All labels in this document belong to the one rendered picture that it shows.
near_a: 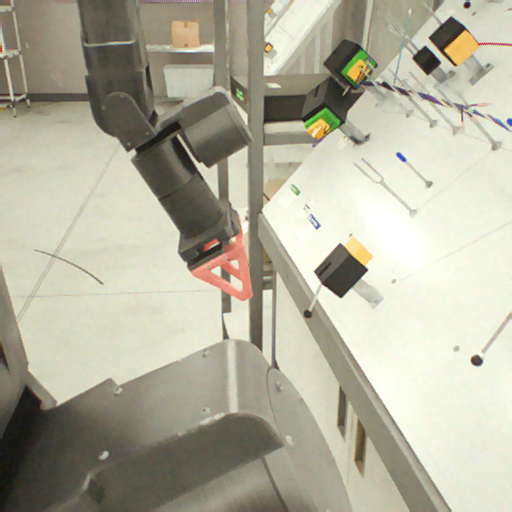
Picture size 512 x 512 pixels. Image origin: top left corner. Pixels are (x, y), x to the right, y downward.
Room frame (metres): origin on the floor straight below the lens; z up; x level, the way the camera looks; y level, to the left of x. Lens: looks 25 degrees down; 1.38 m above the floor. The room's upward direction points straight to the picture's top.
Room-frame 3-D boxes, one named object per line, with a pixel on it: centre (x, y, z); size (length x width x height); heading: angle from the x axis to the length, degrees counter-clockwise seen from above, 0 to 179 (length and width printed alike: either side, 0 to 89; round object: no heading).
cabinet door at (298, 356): (1.08, -0.11, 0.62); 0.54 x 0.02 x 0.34; 12
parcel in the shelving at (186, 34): (7.51, 0.84, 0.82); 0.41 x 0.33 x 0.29; 4
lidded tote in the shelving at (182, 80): (7.51, 0.82, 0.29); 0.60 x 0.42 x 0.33; 94
